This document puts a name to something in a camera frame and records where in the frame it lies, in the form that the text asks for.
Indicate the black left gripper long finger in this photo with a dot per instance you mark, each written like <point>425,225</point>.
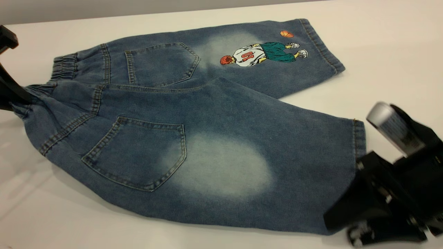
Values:
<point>10,91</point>

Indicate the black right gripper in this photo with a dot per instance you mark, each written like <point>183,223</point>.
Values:
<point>427,183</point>

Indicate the blue denim shorts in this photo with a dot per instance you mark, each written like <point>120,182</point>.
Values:
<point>207,138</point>

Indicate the black left gripper blunt finger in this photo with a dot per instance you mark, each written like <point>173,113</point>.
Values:
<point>7,38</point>

